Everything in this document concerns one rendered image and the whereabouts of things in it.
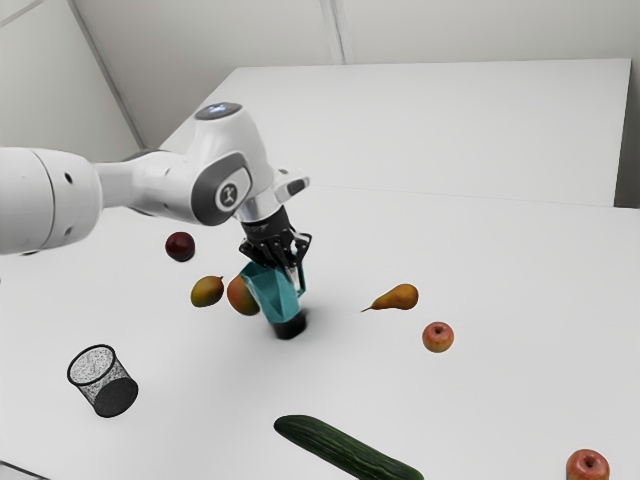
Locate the brown yellow pear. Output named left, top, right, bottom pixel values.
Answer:
left=360, top=282, right=420, bottom=314

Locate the dark red plum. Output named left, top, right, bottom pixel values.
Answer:
left=165, top=231, right=197, bottom=263

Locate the dark green cucumber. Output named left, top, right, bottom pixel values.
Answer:
left=273, top=414, right=427, bottom=480

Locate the orange red mango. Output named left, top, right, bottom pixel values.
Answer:
left=226, top=273, right=263, bottom=318

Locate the black mesh pen holder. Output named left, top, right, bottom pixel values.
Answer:
left=66, top=343, right=140, bottom=419

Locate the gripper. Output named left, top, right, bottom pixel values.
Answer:
left=238, top=208, right=314, bottom=295

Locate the teal faceted mug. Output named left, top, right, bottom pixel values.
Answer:
left=238, top=261, right=308, bottom=342

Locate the green red mango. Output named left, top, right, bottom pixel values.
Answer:
left=189, top=275, right=225, bottom=310

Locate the red apple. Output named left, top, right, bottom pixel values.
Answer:
left=421, top=321, right=456, bottom=355
left=565, top=448, right=612, bottom=480

